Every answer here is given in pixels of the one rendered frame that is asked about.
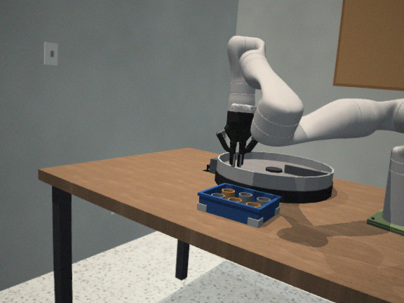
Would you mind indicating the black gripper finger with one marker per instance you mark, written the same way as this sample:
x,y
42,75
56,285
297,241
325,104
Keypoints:
x,y
232,150
243,149

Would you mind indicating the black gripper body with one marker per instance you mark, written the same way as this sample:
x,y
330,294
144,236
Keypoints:
x,y
238,121

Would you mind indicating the bronze bushing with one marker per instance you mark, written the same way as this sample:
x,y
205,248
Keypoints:
x,y
235,199
253,204
229,193

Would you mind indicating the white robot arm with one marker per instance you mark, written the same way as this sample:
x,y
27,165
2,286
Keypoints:
x,y
280,110

